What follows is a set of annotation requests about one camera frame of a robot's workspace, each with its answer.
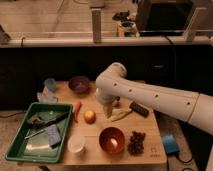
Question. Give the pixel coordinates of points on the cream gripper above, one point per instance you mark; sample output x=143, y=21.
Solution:
x=108, y=109

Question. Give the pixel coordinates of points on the yellow red apple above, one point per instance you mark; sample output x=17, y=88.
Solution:
x=90, y=117

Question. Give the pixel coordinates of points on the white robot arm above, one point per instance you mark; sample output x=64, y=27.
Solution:
x=191, y=107

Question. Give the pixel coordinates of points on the white paper cup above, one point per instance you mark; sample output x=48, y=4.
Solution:
x=76, y=144

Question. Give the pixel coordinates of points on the blue plastic cup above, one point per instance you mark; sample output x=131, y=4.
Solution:
x=50, y=84

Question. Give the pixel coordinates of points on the banana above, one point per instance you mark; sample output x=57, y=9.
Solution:
x=118, y=114

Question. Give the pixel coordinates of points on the orange bowl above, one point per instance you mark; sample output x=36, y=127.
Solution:
x=105, y=144

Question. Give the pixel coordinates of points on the black rectangular block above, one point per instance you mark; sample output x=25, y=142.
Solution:
x=139, y=109

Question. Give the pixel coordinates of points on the orange carrot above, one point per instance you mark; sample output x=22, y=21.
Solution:
x=77, y=108

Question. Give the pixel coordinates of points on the purple bowl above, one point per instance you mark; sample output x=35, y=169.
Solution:
x=79, y=84

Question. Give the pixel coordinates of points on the bunch of dark grapes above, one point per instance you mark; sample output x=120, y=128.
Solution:
x=135, y=145

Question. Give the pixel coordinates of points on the blue sponge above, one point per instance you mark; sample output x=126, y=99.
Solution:
x=53, y=135

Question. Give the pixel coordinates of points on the clear plastic wrapper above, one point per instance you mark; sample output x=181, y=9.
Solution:
x=47, y=98

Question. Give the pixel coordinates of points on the black utensil in tray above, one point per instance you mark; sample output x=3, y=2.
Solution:
x=37, y=122

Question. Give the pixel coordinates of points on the blue object on floor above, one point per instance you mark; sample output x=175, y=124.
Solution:
x=170, y=144

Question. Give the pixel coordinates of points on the green plastic tray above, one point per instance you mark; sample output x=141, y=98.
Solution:
x=32, y=145

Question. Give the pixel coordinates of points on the dark monitor box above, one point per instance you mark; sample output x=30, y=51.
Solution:
x=162, y=15

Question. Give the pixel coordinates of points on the metal post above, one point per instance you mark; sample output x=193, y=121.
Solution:
x=96, y=6

